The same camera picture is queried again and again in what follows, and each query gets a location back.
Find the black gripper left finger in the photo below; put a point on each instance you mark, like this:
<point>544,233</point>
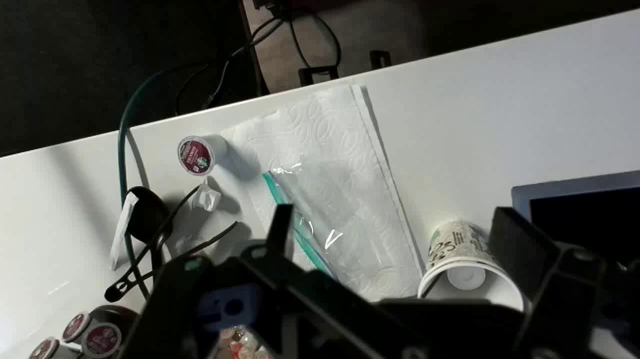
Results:
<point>279,235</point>

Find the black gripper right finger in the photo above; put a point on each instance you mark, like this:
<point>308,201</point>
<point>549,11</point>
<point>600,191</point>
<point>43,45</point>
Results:
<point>523,251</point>

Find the green straw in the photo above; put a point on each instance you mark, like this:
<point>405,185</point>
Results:
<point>301,229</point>

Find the patterned paper cup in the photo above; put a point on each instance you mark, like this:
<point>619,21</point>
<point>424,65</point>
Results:
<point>461,266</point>

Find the small white creamer cup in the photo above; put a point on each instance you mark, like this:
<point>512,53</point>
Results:
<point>207,199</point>

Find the black pod carousel stand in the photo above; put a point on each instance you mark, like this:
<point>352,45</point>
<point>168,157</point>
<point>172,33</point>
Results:
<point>140,233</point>

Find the steel countertop trash chute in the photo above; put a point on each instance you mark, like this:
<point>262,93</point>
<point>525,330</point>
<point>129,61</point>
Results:
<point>599,213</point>

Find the white paper towel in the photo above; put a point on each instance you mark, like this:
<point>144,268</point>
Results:
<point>324,157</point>

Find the red lid coffee pod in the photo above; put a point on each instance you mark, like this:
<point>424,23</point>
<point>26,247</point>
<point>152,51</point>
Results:
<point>201,155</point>

